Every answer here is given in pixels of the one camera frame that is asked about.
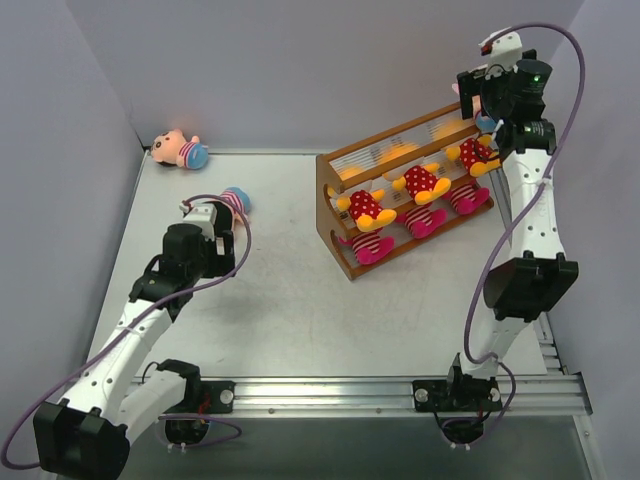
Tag white pink plush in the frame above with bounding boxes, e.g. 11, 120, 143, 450
402, 205, 447, 239
443, 181, 490, 215
338, 231, 395, 265

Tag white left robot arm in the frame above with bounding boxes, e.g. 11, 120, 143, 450
33, 201, 235, 479

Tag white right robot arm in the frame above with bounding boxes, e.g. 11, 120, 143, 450
447, 46, 579, 409

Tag wooden toy shelf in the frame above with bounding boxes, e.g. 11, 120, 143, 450
316, 104, 500, 280

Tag black hair boy plush centre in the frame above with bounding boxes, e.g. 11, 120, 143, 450
214, 187, 251, 234

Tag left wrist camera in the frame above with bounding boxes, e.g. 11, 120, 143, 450
179, 202, 217, 227

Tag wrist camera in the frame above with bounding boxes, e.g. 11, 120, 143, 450
179, 202, 217, 227
479, 32, 522, 79

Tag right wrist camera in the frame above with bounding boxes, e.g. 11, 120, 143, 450
479, 32, 522, 79

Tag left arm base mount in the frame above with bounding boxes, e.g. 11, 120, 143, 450
198, 380, 236, 415

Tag aluminium table edge rail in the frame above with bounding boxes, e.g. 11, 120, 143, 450
213, 375, 592, 418

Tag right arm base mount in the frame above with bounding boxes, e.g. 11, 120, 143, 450
412, 354, 502, 413

